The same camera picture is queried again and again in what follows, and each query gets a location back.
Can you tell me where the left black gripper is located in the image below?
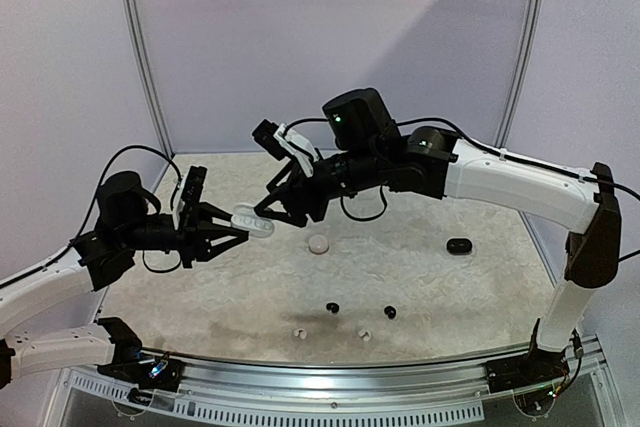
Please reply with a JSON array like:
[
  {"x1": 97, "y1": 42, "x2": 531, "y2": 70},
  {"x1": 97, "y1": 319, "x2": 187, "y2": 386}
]
[{"x1": 119, "y1": 201, "x2": 248, "y2": 268}]

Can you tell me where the white earbud charging case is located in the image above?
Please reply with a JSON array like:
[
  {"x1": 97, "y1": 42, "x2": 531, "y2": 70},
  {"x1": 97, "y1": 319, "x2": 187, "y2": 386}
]
[{"x1": 231, "y1": 203, "x2": 275, "y2": 238}]

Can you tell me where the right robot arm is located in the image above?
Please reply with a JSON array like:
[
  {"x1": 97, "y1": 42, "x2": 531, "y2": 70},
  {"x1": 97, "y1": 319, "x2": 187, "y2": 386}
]
[{"x1": 253, "y1": 88, "x2": 622, "y2": 383}]

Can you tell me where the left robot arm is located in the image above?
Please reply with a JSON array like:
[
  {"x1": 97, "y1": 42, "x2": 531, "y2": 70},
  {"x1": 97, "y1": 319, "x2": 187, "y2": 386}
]
[{"x1": 1, "y1": 167, "x2": 249, "y2": 391}]

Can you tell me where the black earbud charging case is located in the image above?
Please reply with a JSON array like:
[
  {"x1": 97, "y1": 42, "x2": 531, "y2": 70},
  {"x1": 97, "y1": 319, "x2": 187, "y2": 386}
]
[{"x1": 446, "y1": 238, "x2": 473, "y2": 256}]

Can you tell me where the black earbud left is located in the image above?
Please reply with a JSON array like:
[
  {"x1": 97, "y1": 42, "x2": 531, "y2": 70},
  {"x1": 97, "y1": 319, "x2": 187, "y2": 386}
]
[{"x1": 325, "y1": 302, "x2": 340, "y2": 314}]

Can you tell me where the black earbud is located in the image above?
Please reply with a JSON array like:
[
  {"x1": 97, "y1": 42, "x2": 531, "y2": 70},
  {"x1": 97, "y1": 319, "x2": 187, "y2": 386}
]
[
  {"x1": 384, "y1": 306, "x2": 397, "y2": 320},
  {"x1": 325, "y1": 302, "x2": 340, "y2": 314}
]

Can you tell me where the white earbud left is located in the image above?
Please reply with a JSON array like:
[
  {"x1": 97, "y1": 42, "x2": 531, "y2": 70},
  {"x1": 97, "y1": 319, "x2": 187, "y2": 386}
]
[{"x1": 293, "y1": 328, "x2": 307, "y2": 340}]

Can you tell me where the white earbud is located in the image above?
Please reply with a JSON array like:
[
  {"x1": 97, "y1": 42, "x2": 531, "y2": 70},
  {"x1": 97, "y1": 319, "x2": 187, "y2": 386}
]
[
  {"x1": 293, "y1": 328, "x2": 307, "y2": 340},
  {"x1": 358, "y1": 329, "x2": 372, "y2": 342}
]

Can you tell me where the black earbud right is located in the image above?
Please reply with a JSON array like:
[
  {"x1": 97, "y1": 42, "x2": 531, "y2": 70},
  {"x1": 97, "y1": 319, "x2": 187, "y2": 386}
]
[{"x1": 384, "y1": 306, "x2": 397, "y2": 320}]

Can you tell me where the white earbud right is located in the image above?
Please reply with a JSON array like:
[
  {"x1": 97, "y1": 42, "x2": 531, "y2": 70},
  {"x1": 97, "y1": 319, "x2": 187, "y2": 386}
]
[{"x1": 358, "y1": 329, "x2": 372, "y2": 342}]

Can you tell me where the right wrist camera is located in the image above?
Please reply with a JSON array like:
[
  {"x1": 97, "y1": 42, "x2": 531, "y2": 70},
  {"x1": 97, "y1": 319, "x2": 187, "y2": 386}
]
[{"x1": 252, "y1": 119, "x2": 320, "y2": 178}]

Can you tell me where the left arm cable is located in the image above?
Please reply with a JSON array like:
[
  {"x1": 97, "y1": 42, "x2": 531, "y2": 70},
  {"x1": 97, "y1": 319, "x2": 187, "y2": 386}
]
[{"x1": 0, "y1": 145, "x2": 184, "y2": 293}]

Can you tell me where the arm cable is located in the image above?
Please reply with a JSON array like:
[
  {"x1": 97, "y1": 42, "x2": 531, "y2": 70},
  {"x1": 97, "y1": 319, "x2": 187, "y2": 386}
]
[
  {"x1": 0, "y1": 145, "x2": 184, "y2": 293},
  {"x1": 284, "y1": 116, "x2": 640, "y2": 263}
]

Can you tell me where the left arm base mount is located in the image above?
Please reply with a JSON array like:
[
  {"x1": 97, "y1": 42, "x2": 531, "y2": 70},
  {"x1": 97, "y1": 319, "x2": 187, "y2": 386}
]
[{"x1": 97, "y1": 348, "x2": 186, "y2": 392}]

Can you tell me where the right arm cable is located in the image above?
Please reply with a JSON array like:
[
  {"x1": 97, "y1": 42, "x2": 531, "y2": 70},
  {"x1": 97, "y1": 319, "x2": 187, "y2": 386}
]
[{"x1": 284, "y1": 116, "x2": 640, "y2": 263}]

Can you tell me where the aluminium front rail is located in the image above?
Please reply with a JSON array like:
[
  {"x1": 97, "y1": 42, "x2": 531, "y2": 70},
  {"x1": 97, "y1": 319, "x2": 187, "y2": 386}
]
[{"x1": 44, "y1": 336, "x2": 627, "y2": 426}]

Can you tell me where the left aluminium frame post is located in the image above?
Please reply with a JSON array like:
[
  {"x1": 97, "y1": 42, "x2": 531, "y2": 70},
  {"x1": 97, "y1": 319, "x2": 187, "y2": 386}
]
[{"x1": 122, "y1": 0, "x2": 175, "y2": 156}]

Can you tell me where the aluminium frame post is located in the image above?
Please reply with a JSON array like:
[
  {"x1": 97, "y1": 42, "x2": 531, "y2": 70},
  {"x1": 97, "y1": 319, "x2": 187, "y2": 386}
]
[
  {"x1": 493, "y1": 0, "x2": 542, "y2": 148},
  {"x1": 122, "y1": 0, "x2": 175, "y2": 156}
]

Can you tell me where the right aluminium frame post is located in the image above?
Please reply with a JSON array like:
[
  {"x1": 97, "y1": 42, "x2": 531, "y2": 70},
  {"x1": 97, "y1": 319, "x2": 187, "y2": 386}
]
[{"x1": 493, "y1": 0, "x2": 542, "y2": 148}]

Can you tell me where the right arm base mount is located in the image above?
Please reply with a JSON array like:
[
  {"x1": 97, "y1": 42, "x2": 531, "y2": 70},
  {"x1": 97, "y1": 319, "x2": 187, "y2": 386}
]
[{"x1": 484, "y1": 345, "x2": 569, "y2": 393}]

